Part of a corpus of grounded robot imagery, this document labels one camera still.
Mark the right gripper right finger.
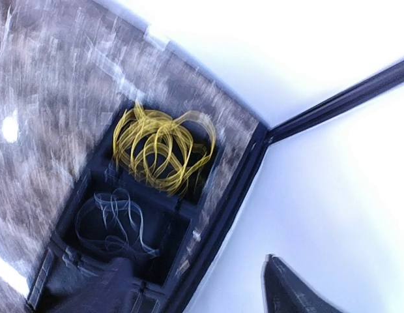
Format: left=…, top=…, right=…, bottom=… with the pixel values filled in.
left=262, top=254, right=340, bottom=313

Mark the black rear frame rail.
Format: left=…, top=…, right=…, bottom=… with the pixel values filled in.
left=160, top=123, right=268, bottom=312

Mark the black three-compartment bin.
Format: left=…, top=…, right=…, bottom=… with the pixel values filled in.
left=27, top=104, right=222, bottom=312

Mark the grey cable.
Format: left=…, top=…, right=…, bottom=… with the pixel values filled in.
left=74, top=187, right=160, bottom=258

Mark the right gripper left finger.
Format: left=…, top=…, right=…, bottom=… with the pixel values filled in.
left=45, top=258, right=134, bottom=312

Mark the right black frame post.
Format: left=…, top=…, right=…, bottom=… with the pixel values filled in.
left=267, top=60, right=404, bottom=145

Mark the pale yellow thin cable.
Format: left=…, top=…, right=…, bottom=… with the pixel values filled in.
left=112, top=100, right=218, bottom=198

